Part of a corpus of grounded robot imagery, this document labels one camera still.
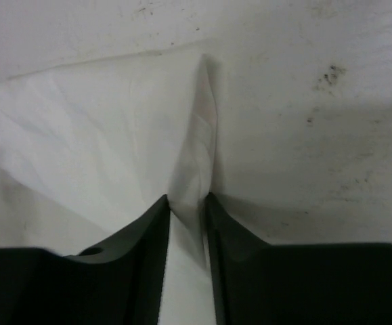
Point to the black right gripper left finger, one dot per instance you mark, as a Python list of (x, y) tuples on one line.
[(116, 281)]

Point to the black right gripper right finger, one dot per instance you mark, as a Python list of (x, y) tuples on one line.
[(255, 282)]

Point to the white tank top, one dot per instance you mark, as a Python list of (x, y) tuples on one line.
[(106, 140)]

